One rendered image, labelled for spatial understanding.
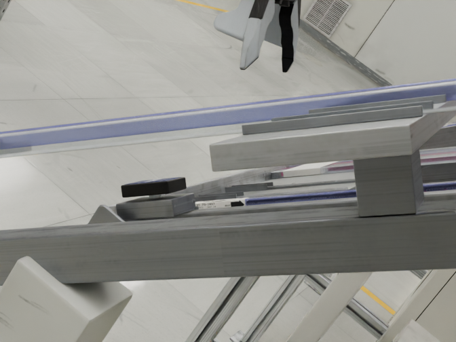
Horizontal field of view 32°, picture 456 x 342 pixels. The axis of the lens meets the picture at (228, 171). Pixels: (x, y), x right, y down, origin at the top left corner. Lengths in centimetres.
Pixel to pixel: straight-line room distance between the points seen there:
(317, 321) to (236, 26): 109
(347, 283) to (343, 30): 810
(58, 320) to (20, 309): 3
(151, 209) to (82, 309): 27
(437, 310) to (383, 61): 759
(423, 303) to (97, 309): 178
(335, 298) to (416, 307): 44
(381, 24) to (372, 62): 45
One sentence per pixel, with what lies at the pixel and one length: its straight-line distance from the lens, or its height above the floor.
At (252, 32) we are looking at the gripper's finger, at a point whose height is 94.
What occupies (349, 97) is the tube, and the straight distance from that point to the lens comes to 32.
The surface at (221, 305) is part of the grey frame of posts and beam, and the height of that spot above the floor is 39.
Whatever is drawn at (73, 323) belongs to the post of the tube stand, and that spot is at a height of 80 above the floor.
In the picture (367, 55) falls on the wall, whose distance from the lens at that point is 972.
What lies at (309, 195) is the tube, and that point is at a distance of 81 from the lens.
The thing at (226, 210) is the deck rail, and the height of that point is 82.
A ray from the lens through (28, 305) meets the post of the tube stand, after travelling 50.
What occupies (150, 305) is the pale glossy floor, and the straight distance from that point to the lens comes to 225.
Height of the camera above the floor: 107
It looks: 17 degrees down
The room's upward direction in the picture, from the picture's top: 34 degrees clockwise
